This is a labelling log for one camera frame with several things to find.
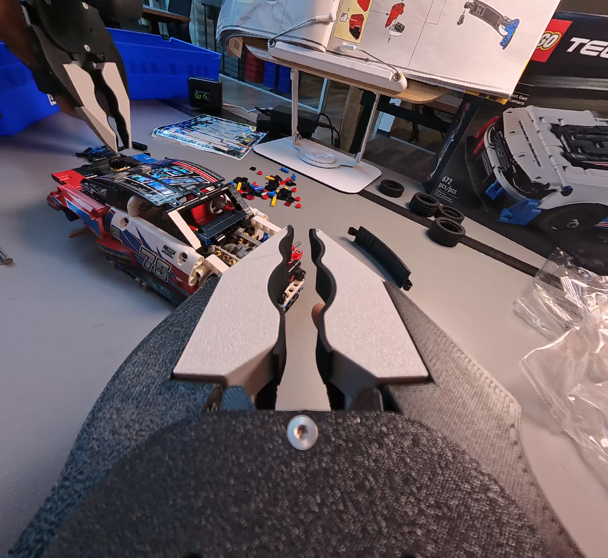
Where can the lego instruction booklet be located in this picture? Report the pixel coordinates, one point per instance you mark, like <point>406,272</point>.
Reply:
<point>427,11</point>

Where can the pile of small lego pieces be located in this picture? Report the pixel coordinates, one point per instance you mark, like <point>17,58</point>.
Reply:
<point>270,187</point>

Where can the black device with green display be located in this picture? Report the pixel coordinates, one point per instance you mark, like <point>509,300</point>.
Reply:
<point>205,92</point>

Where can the grey lego axle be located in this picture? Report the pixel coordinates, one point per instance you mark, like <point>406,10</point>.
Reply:
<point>5,255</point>

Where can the lego set box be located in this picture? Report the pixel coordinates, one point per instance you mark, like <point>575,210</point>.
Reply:
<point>546,163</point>

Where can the lego race car model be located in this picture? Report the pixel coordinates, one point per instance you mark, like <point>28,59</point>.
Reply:
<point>156,216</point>

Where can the black lego tire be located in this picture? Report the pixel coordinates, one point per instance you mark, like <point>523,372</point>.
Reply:
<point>423,205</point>
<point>392,187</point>
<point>446,232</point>
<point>452,212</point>

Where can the wooden desk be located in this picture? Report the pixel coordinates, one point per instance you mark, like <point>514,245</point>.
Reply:
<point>161,14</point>

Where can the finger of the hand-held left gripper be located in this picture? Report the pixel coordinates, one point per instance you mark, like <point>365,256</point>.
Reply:
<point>88,92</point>
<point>121,92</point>

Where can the white book stand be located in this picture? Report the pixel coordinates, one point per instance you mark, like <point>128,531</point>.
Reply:
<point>332,173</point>

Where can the plain blue bin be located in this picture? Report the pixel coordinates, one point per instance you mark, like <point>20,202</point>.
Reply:
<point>161,64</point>

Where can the black office chair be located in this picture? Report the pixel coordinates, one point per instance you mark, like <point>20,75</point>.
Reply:
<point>180,7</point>

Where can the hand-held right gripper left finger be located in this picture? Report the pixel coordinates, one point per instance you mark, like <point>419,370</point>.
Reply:
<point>228,330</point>

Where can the holographic sticker sheet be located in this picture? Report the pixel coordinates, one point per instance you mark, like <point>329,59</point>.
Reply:
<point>209,135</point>

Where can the cluster of blue black pins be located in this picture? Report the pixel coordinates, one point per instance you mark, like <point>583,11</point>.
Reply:
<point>97,153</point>

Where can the crumpled clear plastic bags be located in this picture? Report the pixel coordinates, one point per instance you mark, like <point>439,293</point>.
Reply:
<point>570,353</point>

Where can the coloured storage drawers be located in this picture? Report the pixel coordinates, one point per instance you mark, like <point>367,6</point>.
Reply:
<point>266,73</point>

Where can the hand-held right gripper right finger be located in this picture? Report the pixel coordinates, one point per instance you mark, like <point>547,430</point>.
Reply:
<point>370,330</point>

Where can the person's left hand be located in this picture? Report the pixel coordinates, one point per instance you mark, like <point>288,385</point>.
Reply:
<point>12,21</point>

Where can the black power adapter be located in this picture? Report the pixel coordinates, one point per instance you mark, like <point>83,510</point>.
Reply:
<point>285,121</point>

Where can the black curved lego panel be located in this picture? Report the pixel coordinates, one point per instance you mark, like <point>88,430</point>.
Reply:
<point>380,254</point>

